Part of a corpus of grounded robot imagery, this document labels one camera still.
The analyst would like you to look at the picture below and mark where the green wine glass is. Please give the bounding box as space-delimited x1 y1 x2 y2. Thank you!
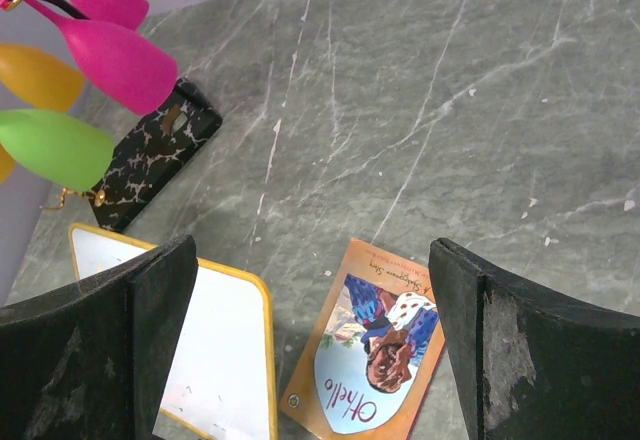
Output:
1 108 115 191

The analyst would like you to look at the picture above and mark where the yellow wine glass front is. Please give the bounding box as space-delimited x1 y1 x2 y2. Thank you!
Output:
0 145 16 183

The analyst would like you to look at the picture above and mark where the yellow wine glass back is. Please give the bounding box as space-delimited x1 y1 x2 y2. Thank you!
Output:
1 43 86 113

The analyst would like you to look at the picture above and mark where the yellow wine glass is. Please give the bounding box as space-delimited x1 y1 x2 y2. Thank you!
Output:
1 43 86 113
0 145 16 183

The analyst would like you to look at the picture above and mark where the orange Othello book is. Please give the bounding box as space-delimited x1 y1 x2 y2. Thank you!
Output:
280 239 445 439

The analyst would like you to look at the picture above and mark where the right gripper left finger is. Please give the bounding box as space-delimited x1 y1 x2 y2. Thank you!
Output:
1 235 198 439

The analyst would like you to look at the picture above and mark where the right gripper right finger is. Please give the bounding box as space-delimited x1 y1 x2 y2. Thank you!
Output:
429 238 639 439

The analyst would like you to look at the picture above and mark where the pink wine glass front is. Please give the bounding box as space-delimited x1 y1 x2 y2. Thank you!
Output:
26 0 179 115

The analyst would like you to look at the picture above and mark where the whiteboard with yellow frame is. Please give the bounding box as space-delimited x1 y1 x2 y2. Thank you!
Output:
67 222 279 440

